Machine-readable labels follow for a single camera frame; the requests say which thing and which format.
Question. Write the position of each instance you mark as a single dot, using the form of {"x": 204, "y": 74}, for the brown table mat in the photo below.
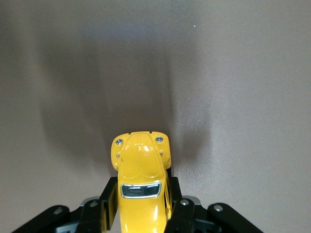
{"x": 155, "y": 72}

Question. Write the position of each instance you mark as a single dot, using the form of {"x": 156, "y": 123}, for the yellow beetle toy car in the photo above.
{"x": 141, "y": 170}

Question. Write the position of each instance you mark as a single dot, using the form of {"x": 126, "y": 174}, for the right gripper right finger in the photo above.
{"x": 182, "y": 218}

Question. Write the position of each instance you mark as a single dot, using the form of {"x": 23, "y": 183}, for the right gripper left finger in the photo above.
{"x": 92, "y": 218}

